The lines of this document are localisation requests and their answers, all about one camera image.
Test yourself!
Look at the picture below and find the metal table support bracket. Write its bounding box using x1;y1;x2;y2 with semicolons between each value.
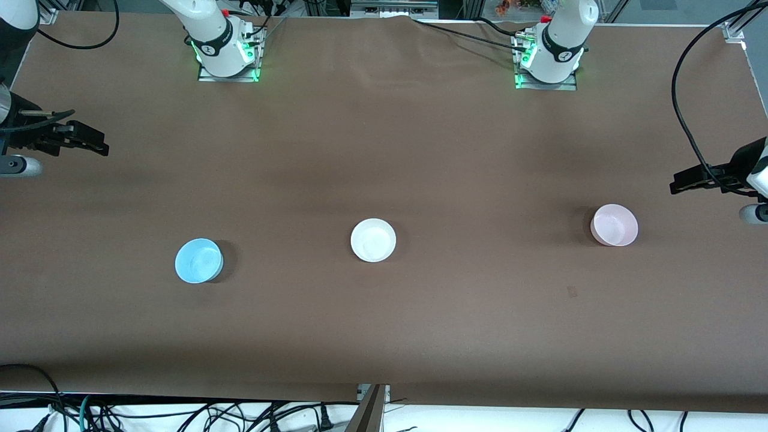
345;384;391;432

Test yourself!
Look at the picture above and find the black cable across table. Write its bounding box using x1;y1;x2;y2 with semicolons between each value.
411;17;530;50

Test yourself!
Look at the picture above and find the black looped floor cable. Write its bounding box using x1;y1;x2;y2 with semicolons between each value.
0;363;67;432

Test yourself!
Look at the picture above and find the aluminium frame rail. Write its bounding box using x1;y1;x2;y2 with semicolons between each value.
350;0;440;19

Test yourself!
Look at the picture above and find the black floor cable bundle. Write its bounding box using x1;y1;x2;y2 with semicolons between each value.
90;399;361;432

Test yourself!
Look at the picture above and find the brown table cover sheet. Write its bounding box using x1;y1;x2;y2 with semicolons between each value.
0;12;768;415

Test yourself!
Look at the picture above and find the pink plastic bowl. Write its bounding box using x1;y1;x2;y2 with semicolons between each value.
590;203;639;247

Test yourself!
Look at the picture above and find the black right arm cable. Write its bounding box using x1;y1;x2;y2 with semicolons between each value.
36;0;121;50

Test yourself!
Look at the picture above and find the light blue plastic bowl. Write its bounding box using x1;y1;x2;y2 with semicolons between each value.
175;238;224;284

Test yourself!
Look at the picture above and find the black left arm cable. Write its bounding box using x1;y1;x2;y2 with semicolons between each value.
671;3;768;197

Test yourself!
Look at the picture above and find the white plastic bowl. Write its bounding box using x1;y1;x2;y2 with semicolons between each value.
350;218;397;263

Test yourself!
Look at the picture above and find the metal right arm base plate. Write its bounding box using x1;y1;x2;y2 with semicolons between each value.
197;27;266;83

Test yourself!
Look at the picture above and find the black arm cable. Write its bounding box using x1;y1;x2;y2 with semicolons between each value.
671;3;768;197
36;0;121;50

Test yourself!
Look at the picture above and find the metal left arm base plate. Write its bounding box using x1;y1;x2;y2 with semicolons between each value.
512;33;578;91

